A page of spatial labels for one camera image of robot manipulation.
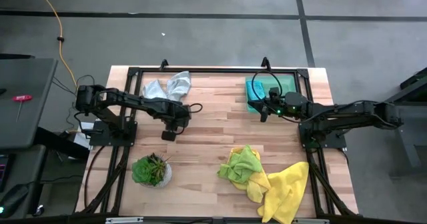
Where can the black keyboard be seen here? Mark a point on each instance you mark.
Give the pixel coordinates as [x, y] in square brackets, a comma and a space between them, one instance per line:
[2, 170]

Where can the teal microfiber towel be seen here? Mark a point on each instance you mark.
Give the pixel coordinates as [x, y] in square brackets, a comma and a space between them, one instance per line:
[259, 89]

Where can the grey metal table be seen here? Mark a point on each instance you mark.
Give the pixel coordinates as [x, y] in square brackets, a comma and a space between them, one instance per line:
[405, 144]

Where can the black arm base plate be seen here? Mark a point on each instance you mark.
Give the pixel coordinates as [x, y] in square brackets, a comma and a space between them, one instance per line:
[100, 139]
[337, 139]

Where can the silver metal bracket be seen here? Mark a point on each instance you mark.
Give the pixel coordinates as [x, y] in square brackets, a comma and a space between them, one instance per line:
[123, 220]
[310, 221]

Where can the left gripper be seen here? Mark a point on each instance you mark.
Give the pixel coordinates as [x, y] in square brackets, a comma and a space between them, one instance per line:
[175, 117]

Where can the yellow microfiber towel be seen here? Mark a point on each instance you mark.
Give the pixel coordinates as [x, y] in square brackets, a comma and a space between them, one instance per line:
[257, 188]
[287, 190]

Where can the white power adapter box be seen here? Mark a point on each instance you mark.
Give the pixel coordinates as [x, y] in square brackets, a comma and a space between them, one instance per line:
[81, 140]

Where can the black computer mouse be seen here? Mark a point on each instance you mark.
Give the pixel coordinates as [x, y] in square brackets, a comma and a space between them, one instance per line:
[13, 199]

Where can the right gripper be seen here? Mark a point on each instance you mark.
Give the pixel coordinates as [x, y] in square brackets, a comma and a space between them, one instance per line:
[277, 105]

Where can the lime green microfiber towel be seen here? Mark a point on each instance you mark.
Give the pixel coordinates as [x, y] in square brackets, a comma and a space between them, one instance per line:
[241, 165]

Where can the black aluminium table frame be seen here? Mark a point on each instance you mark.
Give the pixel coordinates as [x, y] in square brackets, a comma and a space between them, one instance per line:
[217, 70]

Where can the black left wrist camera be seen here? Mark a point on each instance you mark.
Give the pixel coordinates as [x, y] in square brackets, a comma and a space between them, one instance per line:
[168, 136]

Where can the black desk surface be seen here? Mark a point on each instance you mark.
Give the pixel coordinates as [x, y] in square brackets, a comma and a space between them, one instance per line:
[23, 164]

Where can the dark grey desk top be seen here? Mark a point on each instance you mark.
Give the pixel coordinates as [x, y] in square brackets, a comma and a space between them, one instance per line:
[30, 124]

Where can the potted green succulent plant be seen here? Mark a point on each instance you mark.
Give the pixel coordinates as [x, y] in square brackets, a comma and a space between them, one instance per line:
[150, 170]

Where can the grey microfiber towel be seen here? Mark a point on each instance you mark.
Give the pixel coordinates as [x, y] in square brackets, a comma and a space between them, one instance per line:
[178, 84]

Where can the translucent green plastic tray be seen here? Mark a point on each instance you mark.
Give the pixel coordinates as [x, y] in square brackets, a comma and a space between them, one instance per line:
[287, 84]

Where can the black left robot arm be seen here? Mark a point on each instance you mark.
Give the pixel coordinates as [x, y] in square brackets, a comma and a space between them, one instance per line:
[133, 100]

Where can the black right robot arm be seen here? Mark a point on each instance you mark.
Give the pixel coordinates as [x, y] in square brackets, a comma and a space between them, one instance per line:
[350, 112]

